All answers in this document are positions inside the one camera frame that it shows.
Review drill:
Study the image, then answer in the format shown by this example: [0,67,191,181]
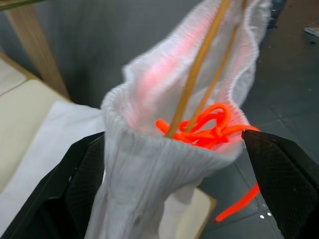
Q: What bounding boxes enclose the white shorts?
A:
[0,0,272,239]

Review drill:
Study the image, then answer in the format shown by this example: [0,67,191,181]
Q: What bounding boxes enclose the wooden clothes rack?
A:
[4,0,72,100]

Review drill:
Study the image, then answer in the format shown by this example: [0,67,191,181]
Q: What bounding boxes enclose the orange drawstring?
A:
[156,103,261,224]

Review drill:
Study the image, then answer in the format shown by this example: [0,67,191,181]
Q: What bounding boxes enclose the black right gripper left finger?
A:
[0,131,105,239]

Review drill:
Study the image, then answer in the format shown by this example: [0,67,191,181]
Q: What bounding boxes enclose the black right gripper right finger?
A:
[241,129,319,239]

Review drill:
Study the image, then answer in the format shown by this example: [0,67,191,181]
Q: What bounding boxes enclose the yellow wire hanger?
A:
[165,0,247,139]

